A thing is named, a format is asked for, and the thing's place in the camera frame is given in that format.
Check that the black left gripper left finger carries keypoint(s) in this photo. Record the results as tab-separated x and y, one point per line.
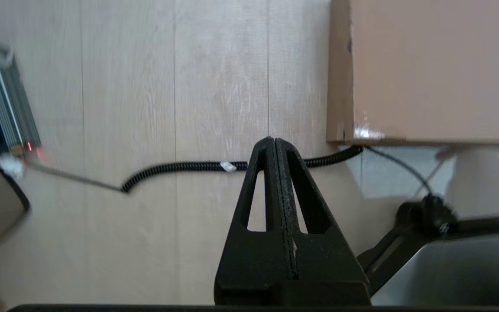
249	268

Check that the grey metal power inverter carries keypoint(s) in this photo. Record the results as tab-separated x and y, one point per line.
0	104

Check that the white crumpled tissue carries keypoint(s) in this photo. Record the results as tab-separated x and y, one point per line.
10	164

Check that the brown cardboard shoe box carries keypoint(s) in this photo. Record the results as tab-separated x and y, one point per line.
427	69

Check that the black grey robot base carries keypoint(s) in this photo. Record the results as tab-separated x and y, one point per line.
448	268

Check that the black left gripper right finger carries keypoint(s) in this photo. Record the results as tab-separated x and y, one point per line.
327	268

